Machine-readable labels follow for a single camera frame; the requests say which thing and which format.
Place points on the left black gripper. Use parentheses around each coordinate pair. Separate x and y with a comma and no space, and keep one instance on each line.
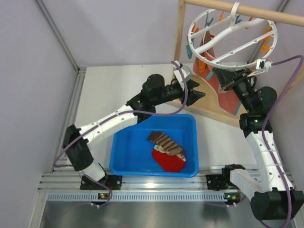
(193,95)

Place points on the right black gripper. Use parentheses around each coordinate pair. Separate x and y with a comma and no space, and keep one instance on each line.
(225,77)

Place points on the pink and brown sock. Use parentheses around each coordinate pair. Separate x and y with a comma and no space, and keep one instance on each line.
(227,100)

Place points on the small cream sock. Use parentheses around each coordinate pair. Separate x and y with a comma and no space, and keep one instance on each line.
(161,150)

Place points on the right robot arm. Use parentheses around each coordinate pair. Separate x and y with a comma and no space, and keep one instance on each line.
(274,197)

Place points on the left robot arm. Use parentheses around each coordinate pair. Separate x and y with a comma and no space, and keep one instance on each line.
(79,141)

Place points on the orange clip lower left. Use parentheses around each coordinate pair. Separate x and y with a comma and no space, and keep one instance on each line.
(202,66)

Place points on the orange clip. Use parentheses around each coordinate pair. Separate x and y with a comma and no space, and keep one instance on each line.
(202,66)
(195,29)
(221,16)

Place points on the white round clip hanger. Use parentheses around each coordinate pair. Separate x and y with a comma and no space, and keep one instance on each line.
(236,46)

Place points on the teal clip left rim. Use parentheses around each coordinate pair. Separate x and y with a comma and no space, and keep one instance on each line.
(188,49)

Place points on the teal clip holding sock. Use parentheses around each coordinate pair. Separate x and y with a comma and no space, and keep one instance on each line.
(208,21)

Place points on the orange clip inner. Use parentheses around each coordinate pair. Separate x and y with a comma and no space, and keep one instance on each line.
(195,29)

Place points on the teal clip far right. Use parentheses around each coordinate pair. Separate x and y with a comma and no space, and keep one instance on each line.
(237,20)

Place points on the orange clip far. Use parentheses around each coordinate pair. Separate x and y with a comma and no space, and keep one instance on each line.
(221,16)

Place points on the wooden hanging rack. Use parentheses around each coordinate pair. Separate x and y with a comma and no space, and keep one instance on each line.
(188,10)

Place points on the brown striped sock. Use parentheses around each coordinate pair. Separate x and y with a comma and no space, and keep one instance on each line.
(166,142)

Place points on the red sock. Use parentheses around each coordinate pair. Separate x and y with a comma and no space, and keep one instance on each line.
(169,163)

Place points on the blue plastic bin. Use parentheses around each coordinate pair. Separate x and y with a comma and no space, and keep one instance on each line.
(132,153)

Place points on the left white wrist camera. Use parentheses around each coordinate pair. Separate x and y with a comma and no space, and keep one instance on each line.
(181,73)

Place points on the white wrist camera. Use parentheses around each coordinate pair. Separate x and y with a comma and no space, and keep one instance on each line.
(181,73)
(262,65)

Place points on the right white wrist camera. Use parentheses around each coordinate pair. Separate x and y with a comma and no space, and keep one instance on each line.
(262,65)

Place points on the aluminium mounting rail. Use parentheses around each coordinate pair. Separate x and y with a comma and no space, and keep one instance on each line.
(69,185)

